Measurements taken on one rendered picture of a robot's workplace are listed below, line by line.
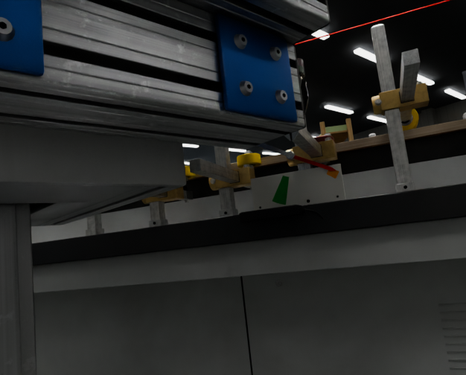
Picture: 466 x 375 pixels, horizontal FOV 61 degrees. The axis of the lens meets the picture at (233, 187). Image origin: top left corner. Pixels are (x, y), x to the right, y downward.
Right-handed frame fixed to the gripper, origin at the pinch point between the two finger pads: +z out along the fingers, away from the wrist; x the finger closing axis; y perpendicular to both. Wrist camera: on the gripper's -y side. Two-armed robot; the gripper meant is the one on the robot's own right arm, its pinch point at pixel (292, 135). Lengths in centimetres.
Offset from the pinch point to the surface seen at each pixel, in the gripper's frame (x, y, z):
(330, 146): 4.2, -30.0, -2.6
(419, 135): 28, -50, -5
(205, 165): -23.5, -6.9, 1.3
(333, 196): 2.9, -30.1, 11.3
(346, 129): -34, -671, -167
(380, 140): 17, -50, -6
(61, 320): -117, -53, 44
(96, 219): -78, -32, 7
